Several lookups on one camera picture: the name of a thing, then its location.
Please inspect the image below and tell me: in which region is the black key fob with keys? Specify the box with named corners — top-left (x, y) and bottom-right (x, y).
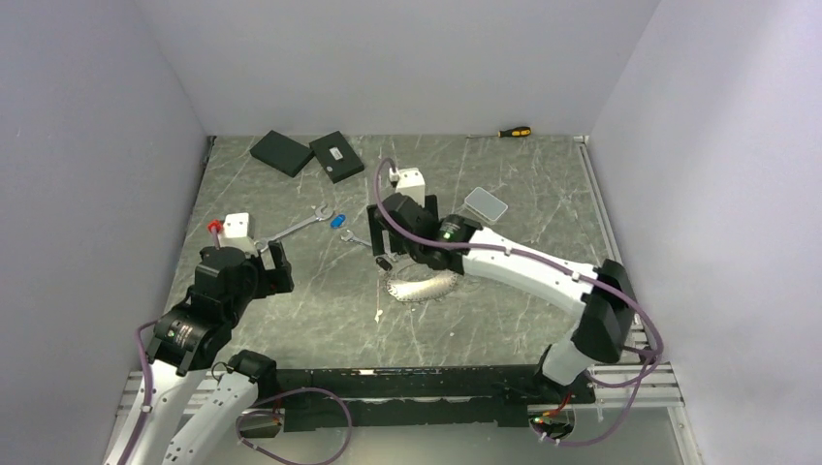
top-left (375, 257), bottom-right (394, 272)

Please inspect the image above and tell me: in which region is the blue key tag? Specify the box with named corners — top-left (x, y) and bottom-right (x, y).
top-left (330, 214), bottom-right (346, 229)

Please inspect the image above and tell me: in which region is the metal arc keyring plate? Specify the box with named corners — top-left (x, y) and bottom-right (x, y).
top-left (384, 270), bottom-right (458, 302)

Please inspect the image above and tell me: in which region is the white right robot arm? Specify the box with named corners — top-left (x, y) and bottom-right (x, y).
top-left (368, 194), bottom-right (636, 402)

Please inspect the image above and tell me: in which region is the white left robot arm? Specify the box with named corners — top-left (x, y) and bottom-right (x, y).
top-left (106, 242), bottom-right (294, 464)

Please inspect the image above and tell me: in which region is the small silver wrench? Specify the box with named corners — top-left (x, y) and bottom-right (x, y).
top-left (340, 230), bottom-right (372, 248)

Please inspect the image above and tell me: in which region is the large silver wrench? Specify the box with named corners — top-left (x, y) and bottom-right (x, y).
top-left (255, 203), bottom-right (334, 253)

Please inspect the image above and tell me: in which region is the clear plastic box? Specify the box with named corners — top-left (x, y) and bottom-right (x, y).
top-left (464, 187), bottom-right (508, 224)

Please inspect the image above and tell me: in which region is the black box with label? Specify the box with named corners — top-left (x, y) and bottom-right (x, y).
top-left (309, 131), bottom-right (364, 184)

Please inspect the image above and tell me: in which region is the black flat box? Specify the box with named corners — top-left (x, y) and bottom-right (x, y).
top-left (249, 131), bottom-right (314, 178)

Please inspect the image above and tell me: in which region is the orange black screwdriver far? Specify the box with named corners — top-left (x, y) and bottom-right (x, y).
top-left (467, 126), bottom-right (532, 139)

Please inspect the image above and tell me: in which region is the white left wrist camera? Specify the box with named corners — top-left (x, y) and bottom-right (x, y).
top-left (206, 212), bottom-right (256, 254)

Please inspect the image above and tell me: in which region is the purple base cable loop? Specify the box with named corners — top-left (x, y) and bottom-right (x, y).
top-left (235, 387), bottom-right (353, 465)

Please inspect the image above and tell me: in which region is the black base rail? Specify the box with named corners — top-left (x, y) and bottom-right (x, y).
top-left (259, 364), bottom-right (595, 432)

